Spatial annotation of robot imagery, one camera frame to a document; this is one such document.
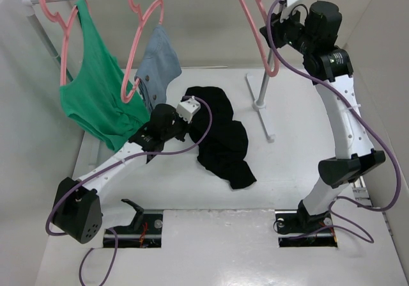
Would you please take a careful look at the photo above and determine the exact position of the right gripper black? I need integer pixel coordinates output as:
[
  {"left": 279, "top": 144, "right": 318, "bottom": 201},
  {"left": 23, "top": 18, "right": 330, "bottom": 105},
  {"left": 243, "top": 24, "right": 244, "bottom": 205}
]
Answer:
[{"left": 259, "top": 2, "right": 316, "bottom": 56}]

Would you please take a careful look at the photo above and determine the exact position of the black t shirt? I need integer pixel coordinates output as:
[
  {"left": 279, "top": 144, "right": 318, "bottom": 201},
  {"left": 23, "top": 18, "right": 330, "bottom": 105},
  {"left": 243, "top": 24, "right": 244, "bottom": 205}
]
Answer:
[{"left": 185, "top": 86, "right": 256, "bottom": 190}]

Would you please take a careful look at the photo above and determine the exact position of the pink hanger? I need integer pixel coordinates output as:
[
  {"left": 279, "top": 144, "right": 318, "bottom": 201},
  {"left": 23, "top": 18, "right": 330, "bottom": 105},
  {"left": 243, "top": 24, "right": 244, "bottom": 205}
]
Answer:
[
  {"left": 39, "top": 0, "right": 79, "bottom": 86},
  {"left": 239, "top": 0, "right": 279, "bottom": 77},
  {"left": 120, "top": 0, "right": 166, "bottom": 104}
]

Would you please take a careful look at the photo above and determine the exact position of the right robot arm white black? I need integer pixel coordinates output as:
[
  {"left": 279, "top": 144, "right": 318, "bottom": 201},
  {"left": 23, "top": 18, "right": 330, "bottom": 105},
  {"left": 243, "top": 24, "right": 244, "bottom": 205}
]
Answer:
[{"left": 260, "top": 1, "right": 386, "bottom": 234}]

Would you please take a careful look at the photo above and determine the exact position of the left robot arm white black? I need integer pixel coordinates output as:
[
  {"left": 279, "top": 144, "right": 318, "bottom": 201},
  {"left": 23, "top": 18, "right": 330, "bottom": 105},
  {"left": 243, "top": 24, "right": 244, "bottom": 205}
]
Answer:
[{"left": 45, "top": 97, "right": 203, "bottom": 244}]

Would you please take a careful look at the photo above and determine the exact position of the blue denim garment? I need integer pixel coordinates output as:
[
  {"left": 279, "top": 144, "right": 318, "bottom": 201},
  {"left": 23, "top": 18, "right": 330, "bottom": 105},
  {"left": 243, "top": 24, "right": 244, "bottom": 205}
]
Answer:
[{"left": 135, "top": 25, "right": 181, "bottom": 113}]

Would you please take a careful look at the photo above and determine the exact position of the green tank top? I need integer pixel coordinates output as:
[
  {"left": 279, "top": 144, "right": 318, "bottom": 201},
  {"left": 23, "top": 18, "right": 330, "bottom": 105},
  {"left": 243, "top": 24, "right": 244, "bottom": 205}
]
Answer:
[{"left": 60, "top": 0, "right": 150, "bottom": 152}]

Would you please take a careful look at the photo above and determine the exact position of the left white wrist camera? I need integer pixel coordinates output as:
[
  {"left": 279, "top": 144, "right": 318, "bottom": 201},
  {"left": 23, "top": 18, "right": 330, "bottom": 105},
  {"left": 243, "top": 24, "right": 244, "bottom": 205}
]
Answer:
[{"left": 176, "top": 96, "right": 201, "bottom": 123}]

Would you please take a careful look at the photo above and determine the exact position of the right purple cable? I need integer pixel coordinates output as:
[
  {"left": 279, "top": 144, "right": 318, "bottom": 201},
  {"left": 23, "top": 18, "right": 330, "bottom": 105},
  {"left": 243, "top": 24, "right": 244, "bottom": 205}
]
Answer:
[{"left": 266, "top": 0, "right": 401, "bottom": 243}]

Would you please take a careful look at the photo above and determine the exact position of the purple cable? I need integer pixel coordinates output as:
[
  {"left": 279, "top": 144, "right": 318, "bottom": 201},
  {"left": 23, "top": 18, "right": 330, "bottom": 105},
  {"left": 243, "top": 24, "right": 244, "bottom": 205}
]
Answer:
[
  {"left": 45, "top": 95, "right": 213, "bottom": 284},
  {"left": 266, "top": 0, "right": 401, "bottom": 243}
]

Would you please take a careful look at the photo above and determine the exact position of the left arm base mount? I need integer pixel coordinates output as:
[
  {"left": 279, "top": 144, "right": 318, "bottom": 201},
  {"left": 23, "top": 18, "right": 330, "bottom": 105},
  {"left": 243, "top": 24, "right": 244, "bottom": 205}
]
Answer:
[{"left": 112, "top": 199, "right": 164, "bottom": 248}]

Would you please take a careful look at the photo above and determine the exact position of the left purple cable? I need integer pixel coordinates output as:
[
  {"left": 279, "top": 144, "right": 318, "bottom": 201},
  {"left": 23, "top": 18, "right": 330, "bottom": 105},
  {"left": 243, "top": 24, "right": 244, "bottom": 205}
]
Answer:
[{"left": 45, "top": 95, "right": 213, "bottom": 284}]

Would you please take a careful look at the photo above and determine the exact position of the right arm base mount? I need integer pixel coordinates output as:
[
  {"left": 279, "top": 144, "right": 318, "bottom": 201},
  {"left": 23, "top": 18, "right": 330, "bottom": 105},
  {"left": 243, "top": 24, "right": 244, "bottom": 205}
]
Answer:
[{"left": 273, "top": 210, "right": 337, "bottom": 248}]

